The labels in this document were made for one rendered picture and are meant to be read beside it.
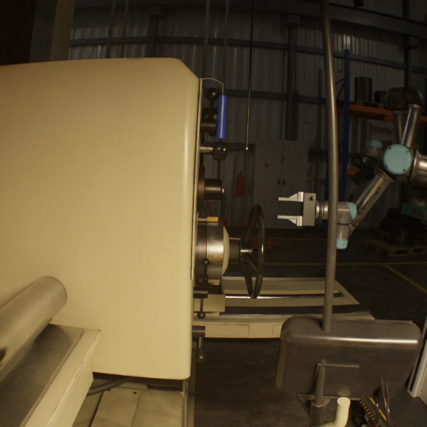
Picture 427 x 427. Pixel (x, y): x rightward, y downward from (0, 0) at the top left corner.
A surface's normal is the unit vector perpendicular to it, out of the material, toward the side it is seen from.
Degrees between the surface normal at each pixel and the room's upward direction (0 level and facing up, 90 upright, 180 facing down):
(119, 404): 0
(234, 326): 90
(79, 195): 90
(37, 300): 34
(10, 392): 0
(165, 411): 0
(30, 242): 90
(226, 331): 90
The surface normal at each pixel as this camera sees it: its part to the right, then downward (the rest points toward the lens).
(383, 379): -0.22, 0.45
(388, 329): -0.02, -0.89
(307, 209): 0.06, 0.03
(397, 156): -0.55, 0.07
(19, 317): 0.59, -0.80
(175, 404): 0.05, -0.99
